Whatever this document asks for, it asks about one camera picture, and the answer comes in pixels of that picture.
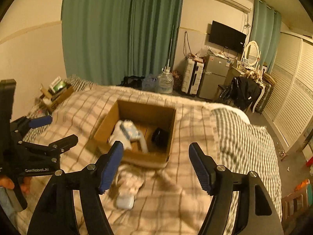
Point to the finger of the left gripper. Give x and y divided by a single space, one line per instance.
24 124
54 148

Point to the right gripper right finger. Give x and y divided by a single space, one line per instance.
256 213

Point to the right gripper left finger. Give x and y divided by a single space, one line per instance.
55 211

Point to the white sock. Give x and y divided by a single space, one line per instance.
118 135

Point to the small light blue case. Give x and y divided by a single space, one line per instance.
125 201

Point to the blue white tube pack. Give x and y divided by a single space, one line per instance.
130 130

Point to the white lace cloth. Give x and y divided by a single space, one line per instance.
128 180

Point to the white plastic tube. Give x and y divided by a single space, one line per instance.
143 144

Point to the round black compact mirror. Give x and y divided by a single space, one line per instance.
160 137

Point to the small cluttered cardboard box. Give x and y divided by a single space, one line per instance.
57 92

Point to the green checked bed sheet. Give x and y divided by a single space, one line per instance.
247 146

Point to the plaid beige blanket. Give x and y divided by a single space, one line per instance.
157 192

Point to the open brown cardboard box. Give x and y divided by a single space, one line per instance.
144 130

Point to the black bag on floor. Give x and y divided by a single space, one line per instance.
132 82

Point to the white louvered wardrobe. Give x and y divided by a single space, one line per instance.
289 109

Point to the black jacket on chair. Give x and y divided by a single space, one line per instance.
242 92

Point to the large clear water jug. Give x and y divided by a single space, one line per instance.
165 82

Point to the large green curtain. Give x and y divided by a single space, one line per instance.
107 40

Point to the silver mini fridge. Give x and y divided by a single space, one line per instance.
214 74

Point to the white hard suitcase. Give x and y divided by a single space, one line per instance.
192 75

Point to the white oval vanity mirror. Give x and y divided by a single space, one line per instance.
251 54

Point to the light green side curtain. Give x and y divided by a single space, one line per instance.
266 29

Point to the black wall television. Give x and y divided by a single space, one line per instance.
227 37

